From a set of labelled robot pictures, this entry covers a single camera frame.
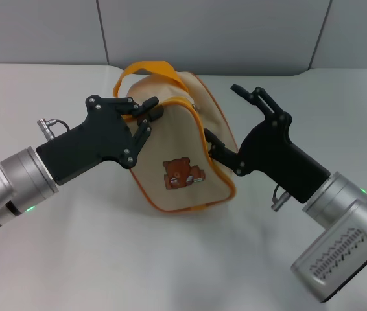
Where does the right gripper cable connector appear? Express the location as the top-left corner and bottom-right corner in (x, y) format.
(270, 183), (293, 212)

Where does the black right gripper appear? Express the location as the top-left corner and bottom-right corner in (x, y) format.
(203, 84), (331, 205)

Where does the beige orange bear food bag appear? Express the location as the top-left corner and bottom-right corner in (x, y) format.
(113, 60), (238, 213)

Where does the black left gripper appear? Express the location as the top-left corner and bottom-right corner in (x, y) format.
(36, 95), (165, 187)

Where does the left gripper cable connector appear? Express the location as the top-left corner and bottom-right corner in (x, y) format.
(36, 117), (71, 141)

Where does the gripper cable connector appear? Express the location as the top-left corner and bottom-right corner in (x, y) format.
(270, 183), (293, 212)
(36, 117), (71, 141)

